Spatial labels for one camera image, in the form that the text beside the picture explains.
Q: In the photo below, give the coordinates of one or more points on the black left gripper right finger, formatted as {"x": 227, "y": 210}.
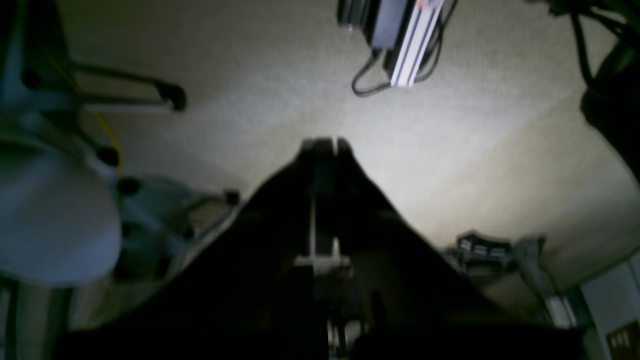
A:
{"x": 416, "y": 305}

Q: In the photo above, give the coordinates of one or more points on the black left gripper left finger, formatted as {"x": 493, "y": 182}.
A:
{"x": 221, "y": 307}

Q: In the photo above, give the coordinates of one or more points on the grey office chair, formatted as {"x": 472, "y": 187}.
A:
{"x": 69, "y": 214}

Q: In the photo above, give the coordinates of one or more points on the black power adapter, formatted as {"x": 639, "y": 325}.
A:
{"x": 406, "y": 35}

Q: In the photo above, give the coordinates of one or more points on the aluminium frame foot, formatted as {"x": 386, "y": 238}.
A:
{"x": 485, "y": 260}

